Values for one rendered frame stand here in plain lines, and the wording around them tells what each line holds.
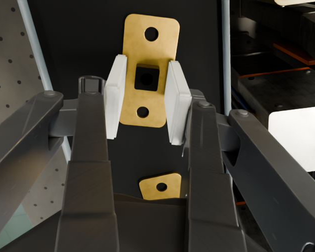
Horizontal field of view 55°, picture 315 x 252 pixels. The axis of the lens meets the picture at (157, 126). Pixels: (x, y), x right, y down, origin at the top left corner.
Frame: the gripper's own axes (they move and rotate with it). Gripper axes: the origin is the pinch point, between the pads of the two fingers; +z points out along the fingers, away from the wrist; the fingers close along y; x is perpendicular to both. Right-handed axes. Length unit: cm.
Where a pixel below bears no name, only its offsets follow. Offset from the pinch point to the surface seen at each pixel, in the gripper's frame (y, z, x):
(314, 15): 19.5, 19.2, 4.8
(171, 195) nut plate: 3.5, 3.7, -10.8
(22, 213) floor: -59, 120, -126
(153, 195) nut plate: 1.8, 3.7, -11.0
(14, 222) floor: -65, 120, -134
